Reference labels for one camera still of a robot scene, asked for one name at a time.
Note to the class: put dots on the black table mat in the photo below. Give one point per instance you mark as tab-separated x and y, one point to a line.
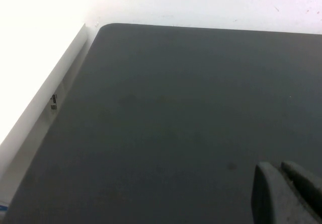
151	108

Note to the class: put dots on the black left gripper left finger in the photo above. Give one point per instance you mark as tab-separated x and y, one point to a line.
271	198

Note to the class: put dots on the white side board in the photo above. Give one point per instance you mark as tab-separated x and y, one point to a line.
50	88

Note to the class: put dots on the small metal bracket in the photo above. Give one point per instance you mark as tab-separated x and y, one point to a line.
53	103

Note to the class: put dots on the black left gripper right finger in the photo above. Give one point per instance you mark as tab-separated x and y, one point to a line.
307	183

